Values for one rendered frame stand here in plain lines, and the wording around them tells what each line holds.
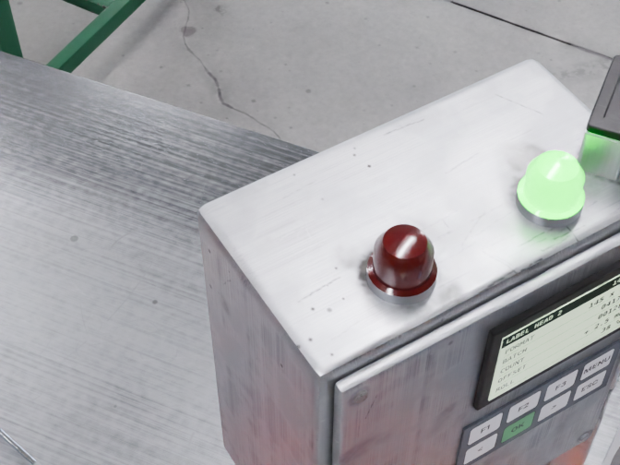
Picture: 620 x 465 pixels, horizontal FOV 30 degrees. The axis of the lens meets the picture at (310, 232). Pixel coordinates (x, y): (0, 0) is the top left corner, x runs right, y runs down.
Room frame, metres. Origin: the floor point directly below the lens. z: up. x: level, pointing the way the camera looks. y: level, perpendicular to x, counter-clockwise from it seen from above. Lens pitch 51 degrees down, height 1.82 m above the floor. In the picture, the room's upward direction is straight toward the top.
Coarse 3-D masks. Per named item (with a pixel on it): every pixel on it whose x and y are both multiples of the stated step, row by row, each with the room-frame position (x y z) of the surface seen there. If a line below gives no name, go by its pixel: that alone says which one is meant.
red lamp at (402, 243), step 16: (400, 224) 0.27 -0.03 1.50; (384, 240) 0.26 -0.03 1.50; (400, 240) 0.26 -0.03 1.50; (416, 240) 0.26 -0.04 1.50; (384, 256) 0.25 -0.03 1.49; (400, 256) 0.25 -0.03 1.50; (416, 256) 0.25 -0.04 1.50; (432, 256) 0.26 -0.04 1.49; (368, 272) 0.26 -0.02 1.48; (384, 272) 0.25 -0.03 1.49; (400, 272) 0.25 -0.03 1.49; (416, 272) 0.25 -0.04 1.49; (432, 272) 0.26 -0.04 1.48; (384, 288) 0.25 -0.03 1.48; (400, 288) 0.25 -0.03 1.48; (416, 288) 0.25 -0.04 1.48; (432, 288) 0.25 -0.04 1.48; (400, 304) 0.25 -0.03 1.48
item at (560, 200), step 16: (544, 160) 0.30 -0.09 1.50; (560, 160) 0.30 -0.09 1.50; (576, 160) 0.30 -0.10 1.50; (528, 176) 0.29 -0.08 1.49; (544, 176) 0.29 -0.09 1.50; (560, 176) 0.29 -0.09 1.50; (576, 176) 0.29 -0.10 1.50; (528, 192) 0.29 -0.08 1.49; (544, 192) 0.29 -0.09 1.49; (560, 192) 0.29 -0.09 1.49; (576, 192) 0.29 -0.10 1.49; (528, 208) 0.29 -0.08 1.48; (544, 208) 0.29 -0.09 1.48; (560, 208) 0.29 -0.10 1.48; (576, 208) 0.29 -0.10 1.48; (544, 224) 0.28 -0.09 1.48; (560, 224) 0.28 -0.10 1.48
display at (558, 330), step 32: (576, 288) 0.27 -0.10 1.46; (608, 288) 0.27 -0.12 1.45; (512, 320) 0.25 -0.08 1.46; (544, 320) 0.26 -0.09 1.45; (576, 320) 0.27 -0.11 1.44; (608, 320) 0.28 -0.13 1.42; (512, 352) 0.25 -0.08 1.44; (544, 352) 0.26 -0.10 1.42; (576, 352) 0.27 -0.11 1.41; (480, 384) 0.25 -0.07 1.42; (512, 384) 0.25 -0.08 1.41
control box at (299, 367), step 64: (384, 128) 0.34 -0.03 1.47; (448, 128) 0.34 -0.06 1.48; (512, 128) 0.34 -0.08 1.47; (576, 128) 0.34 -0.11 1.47; (256, 192) 0.30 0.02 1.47; (320, 192) 0.30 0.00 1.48; (384, 192) 0.30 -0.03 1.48; (448, 192) 0.30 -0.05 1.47; (512, 192) 0.30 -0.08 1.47; (256, 256) 0.27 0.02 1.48; (320, 256) 0.27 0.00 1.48; (448, 256) 0.27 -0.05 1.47; (512, 256) 0.27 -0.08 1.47; (576, 256) 0.27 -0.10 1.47; (256, 320) 0.25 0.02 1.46; (320, 320) 0.24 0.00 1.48; (384, 320) 0.24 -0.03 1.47; (448, 320) 0.24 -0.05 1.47; (256, 384) 0.25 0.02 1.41; (320, 384) 0.22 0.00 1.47; (384, 384) 0.22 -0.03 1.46; (448, 384) 0.24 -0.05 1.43; (256, 448) 0.26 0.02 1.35; (320, 448) 0.22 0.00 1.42; (384, 448) 0.22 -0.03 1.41; (448, 448) 0.24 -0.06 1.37; (512, 448) 0.26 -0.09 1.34
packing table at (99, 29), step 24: (0, 0) 1.65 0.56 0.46; (72, 0) 1.99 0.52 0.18; (96, 0) 1.97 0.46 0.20; (120, 0) 1.97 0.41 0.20; (144, 0) 2.01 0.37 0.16; (0, 24) 1.64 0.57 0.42; (96, 24) 1.89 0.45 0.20; (120, 24) 1.93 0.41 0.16; (0, 48) 1.63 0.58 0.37; (72, 48) 1.81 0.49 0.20
